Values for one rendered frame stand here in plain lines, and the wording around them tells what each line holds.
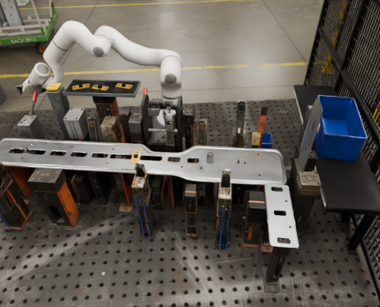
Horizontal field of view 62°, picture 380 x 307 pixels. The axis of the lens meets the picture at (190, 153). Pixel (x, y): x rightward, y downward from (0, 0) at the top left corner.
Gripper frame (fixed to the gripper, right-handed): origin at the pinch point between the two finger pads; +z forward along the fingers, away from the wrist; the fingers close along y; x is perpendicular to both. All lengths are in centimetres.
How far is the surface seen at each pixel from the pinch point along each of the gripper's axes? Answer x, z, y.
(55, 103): -24.1, -39.2, 2.7
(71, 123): -42, -57, 3
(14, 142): -44, -32, -16
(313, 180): -90, -134, 66
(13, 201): -73, -33, -18
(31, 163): -59, -47, -13
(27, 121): -34, -37, -11
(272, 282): -127, -109, 59
